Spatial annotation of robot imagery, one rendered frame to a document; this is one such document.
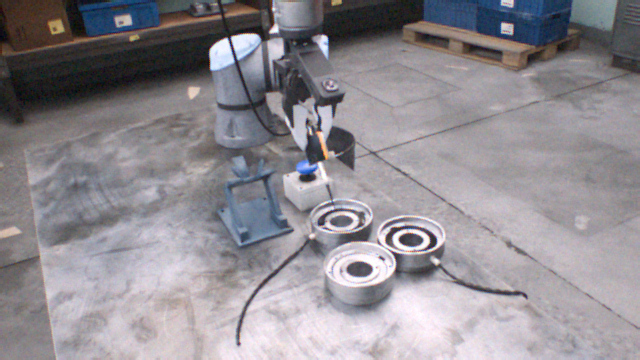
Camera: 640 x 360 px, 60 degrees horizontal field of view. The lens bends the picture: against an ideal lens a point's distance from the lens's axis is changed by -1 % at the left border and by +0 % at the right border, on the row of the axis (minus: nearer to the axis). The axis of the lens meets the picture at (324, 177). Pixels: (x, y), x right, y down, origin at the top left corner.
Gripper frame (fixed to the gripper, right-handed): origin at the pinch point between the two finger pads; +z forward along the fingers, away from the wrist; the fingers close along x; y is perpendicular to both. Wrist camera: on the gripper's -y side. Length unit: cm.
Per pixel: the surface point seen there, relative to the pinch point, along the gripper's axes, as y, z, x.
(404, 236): -18.6, 10.9, -6.5
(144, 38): 325, 52, -17
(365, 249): -19.2, 10.2, 1.1
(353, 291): -27.0, 10.0, 7.5
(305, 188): 0.5, 8.7, 2.1
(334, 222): -8.2, 11.5, 0.9
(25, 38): 329, 40, 56
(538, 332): -43.1, 13.2, -11.2
